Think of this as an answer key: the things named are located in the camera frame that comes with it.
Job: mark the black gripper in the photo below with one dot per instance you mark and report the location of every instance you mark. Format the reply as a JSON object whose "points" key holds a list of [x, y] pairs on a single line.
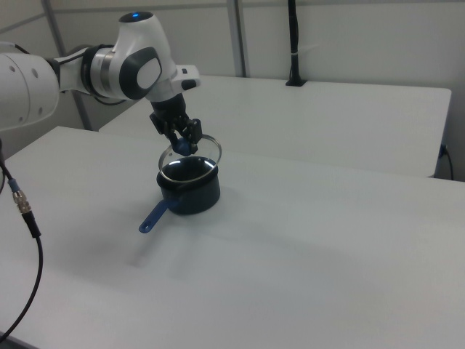
{"points": [[169, 112]]}

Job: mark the glass lid with blue knob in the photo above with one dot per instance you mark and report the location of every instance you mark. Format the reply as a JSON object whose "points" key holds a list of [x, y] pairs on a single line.
{"points": [[181, 148]]}

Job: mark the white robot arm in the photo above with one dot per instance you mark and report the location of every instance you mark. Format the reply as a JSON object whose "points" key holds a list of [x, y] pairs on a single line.
{"points": [[141, 47]]}

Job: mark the white side table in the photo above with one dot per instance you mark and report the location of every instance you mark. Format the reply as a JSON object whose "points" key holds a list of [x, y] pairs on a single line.
{"points": [[290, 120]]}

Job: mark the black pole with clamp base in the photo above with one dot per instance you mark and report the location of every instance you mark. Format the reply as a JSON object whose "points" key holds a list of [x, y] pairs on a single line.
{"points": [[293, 36]]}

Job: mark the grey partition post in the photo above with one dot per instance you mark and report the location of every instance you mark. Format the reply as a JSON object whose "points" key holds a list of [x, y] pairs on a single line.
{"points": [[238, 36]]}

